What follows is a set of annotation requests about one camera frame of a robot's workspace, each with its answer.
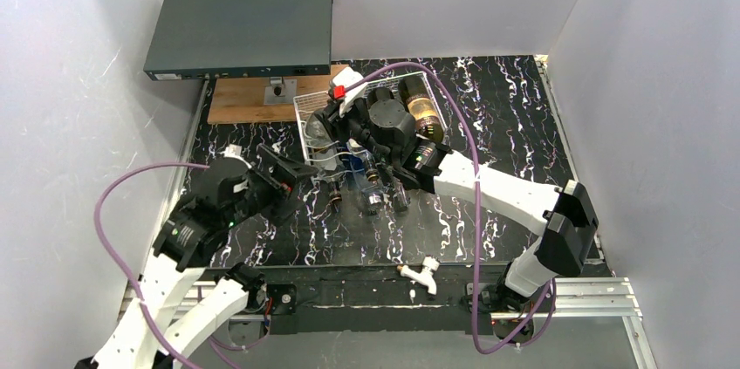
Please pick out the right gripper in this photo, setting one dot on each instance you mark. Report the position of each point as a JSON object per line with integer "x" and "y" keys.
{"x": 338, "y": 121}

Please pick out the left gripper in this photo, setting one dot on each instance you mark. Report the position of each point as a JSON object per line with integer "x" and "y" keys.
{"x": 277, "y": 168}

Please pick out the dark green wine bottle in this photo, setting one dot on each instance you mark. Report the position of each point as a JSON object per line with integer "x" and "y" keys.
{"x": 419, "y": 104}

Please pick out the tall clear bottle black label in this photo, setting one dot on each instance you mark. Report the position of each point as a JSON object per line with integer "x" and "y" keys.
{"x": 316, "y": 135}

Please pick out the blue square glass bottle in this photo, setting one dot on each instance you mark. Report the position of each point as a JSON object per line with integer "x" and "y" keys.
{"x": 369, "y": 196}

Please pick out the square clear bottle gold label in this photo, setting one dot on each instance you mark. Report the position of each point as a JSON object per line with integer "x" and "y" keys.
{"x": 363, "y": 161}

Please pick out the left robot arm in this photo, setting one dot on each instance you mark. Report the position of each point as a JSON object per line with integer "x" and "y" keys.
{"x": 149, "y": 335}

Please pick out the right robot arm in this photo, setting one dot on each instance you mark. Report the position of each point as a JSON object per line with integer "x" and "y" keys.
{"x": 563, "y": 218}

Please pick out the wooden board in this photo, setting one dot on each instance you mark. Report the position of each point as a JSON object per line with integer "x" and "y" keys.
{"x": 237, "y": 101}

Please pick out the white faucet tap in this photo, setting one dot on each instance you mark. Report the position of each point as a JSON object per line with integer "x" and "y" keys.
{"x": 425, "y": 276}

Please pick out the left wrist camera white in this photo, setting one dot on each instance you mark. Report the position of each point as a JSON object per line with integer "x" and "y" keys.
{"x": 235, "y": 152}

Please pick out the white wire wine rack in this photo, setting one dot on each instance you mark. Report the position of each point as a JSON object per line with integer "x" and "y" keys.
{"x": 419, "y": 168}

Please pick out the grey metal stand bracket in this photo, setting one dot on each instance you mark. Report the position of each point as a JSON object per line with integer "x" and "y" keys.
{"x": 280, "y": 91}

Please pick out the grey rack-mount device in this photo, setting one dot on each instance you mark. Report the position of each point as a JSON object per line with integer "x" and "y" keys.
{"x": 205, "y": 39}

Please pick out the aluminium rail frame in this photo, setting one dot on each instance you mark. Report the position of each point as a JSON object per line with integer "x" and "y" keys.
{"x": 377, "y": 299}

